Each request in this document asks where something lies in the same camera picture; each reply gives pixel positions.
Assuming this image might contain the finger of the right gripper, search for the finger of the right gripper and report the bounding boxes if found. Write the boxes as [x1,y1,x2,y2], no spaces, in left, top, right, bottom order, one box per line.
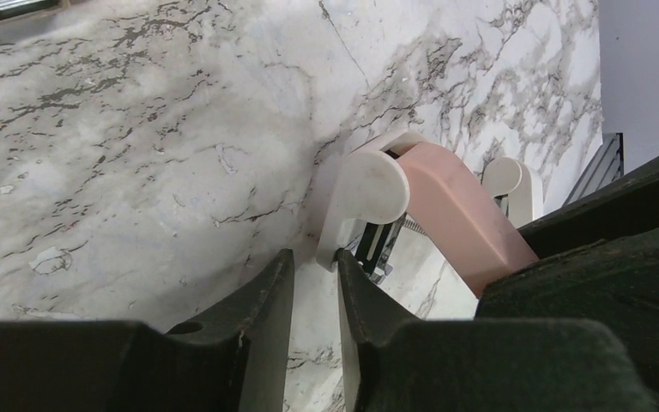
[476,156,659,407]

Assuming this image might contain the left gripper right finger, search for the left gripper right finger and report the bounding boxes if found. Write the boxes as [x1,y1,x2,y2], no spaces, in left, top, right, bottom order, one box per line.
[336,249,655,411]

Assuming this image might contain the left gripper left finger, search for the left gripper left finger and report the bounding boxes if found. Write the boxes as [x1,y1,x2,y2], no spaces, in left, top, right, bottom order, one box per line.
[0,249,295,411]

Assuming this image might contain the pink white small stapler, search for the pink white small stapler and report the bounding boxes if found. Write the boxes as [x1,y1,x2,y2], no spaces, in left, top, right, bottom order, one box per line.
[316,130,539,296]

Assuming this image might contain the aluminium front rail frame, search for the aluminium front rail frame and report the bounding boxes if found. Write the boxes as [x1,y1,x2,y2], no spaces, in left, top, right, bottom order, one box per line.
[563,132,624,206]

